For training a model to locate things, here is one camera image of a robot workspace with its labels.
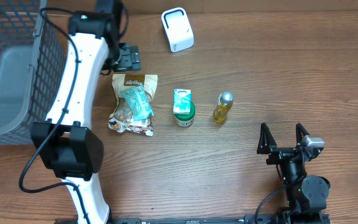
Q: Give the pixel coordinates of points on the Kleenex tissue pack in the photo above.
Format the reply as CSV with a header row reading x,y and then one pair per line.
x,y
182,101

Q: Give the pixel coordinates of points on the green lid white jar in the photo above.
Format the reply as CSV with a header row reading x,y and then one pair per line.
x,y
186,120

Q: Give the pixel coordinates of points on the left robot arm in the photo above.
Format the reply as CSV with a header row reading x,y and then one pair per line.
x,y
64,140

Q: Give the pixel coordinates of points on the grey plastic mesh basket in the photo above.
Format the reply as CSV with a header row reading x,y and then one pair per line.
x,y
32,62

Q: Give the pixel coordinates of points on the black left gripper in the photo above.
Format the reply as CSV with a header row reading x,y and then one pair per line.
x,y
132,58

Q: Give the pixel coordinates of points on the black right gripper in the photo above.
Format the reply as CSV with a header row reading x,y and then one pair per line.
x,y
267,145

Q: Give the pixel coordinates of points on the teal snack packet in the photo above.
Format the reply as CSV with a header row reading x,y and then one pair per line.
x,y
136,98

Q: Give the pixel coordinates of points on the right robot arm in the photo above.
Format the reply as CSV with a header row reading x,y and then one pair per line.
x,y
306,194

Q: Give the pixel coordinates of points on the white barcode scanner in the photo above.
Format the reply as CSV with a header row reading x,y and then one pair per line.
x,y
177,28

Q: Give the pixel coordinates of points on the beige Pantree snack pouch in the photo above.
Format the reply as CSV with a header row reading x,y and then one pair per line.
x,y
121,119

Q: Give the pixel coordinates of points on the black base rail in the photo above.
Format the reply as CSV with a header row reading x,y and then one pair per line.
x,y
247,219

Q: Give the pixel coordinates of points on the yellow Vim liquid bottle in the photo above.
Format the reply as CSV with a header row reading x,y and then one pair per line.
x,y
224,104

